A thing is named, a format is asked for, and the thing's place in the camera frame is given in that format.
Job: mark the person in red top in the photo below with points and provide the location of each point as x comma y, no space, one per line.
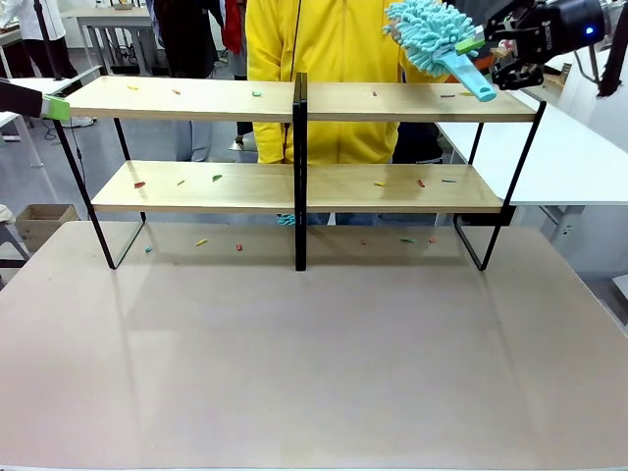
234,29

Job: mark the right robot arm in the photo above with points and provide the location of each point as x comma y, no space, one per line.
584,22

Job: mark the small teal duster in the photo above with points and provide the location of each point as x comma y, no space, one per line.
286,219

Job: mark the cardboard box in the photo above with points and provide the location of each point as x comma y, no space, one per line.
44,223

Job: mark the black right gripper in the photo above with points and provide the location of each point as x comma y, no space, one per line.
542,29

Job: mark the person in yellow jacket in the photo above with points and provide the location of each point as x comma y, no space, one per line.
343,49

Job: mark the teal chenille duster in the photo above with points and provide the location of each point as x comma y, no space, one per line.
432,34

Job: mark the large white table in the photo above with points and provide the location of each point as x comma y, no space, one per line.
564,147

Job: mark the grey metal stool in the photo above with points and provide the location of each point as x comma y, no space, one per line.
10,240

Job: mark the black tripod stand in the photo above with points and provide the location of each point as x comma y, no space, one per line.
46,39

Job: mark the person in dark jacket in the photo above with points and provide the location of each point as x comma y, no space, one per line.
189,39

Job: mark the wooden two-tier shelf black frame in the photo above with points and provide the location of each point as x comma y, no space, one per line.
417,105
196,100

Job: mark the person in white coat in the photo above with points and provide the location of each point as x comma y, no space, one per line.
34,24

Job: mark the grey background table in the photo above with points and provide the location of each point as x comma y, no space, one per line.
113,17

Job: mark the white table grey edge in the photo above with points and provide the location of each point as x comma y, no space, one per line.
29,84

